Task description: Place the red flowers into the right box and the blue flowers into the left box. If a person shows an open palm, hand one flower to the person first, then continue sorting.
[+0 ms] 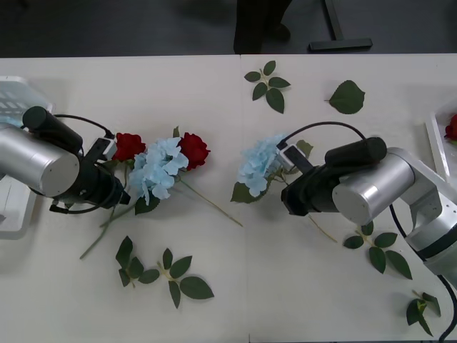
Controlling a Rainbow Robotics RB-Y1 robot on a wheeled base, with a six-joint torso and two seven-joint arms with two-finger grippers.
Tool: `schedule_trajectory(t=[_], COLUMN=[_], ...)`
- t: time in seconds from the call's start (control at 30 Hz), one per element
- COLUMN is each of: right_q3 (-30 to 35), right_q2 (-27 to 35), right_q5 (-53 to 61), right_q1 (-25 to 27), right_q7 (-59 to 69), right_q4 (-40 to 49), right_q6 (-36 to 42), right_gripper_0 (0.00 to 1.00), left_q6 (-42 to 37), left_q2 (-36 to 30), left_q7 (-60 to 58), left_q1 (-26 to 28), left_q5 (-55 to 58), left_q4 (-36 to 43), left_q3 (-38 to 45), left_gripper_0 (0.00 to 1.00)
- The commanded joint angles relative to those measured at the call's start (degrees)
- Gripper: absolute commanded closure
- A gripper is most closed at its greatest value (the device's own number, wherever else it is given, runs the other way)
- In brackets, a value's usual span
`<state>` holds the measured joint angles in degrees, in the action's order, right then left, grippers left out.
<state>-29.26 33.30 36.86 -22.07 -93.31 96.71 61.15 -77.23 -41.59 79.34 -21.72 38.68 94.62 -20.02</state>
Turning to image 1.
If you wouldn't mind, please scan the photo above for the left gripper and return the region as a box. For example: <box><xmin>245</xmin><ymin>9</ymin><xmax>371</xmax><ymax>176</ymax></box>
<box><xmin>101</xmin><ymin>168</ymin><xmax>131</xmax><ymax>210</ymax></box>

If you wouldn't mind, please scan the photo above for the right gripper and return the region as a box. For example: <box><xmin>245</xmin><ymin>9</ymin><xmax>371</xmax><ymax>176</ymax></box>
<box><xmin>281</xmin><ymin>168</ymin><xmax>323</xmax><ymax>217</ymax></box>

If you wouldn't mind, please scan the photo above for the pale blue flower green stem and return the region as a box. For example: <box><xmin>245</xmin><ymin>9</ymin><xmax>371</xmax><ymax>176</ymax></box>
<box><xmin>99</xmin><ymin>137</ymin><xmax>190</xmax><ymax>228</ymax></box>

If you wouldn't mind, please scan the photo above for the pale blue flower tan stem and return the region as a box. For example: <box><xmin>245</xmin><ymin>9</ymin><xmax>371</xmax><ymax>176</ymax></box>
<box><xmin>230</xmin><ymin>134</ymin><xmax>338</xmax><ymax>244</ymax></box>

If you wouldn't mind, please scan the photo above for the red rose green stem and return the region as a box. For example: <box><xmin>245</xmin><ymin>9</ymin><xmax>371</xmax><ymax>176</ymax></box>
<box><xmin>79</xmin><ymin>132</ymin><xmax>147</xmax><ymax>260</ymax></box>

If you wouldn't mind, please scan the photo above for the loose green leaf twig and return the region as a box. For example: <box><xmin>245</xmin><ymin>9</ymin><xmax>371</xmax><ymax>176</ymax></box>
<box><xmin>115</xmin><ymin>235</ymin><xmax>161</xmax><ymax>289</ymax></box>
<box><xmin>156</xmin><ymin>247</ymin><xmax>216</xmax><ymax>310</ymax></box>
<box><xmin>343</xmin><ymin>220</ymin><xmax>413</xmax><ymax>281</ymax></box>
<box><xmin>243</xmin><ymin>60</ymin><xmax>292</xmax><ymax>115</ymax></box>

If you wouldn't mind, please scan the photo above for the red rose tan stem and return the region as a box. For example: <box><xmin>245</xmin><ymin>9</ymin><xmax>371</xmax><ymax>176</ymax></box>
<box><xmin>173</xmin><ymin>125</ymin><xmax>244</xmax><ymax>228</ymax></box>

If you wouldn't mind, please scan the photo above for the single loose green leaf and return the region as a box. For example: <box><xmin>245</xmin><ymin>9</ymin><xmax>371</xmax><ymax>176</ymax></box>
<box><xmin>323</xmin><ymin>79</ymin><xmax>366</xmax><ymax>116</ymax></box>

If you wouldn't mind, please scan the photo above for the shallow white box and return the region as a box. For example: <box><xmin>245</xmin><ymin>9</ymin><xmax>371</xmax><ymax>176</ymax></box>
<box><xmin>0</xmin><ymin>75</ymin><xmax>58</xmax><ymax>241</ymax></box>
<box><xmin>424</xmin><ymin>101</ymin><xmax>457</xmax><ymax>179</ymax></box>

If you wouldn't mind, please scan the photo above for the black stand foot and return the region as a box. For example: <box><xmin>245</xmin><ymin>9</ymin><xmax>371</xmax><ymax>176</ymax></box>
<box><xmin>308</xmin><ymin>0</ymin><xmax>374</xmax><ymax>51</ymax></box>

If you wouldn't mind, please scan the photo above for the small curled green leaf twig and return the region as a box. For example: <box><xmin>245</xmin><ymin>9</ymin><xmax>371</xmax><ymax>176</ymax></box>
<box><xmin>406</xmin><ymin>289</ymin><xmax>442</xmax><ymax>337</ymax></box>

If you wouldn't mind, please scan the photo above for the person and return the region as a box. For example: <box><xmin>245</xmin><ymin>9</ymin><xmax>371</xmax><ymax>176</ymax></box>
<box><xmin>233</xmin><ymin>0</ymin><xmax>292</xmax><ymax>55</ymax></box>

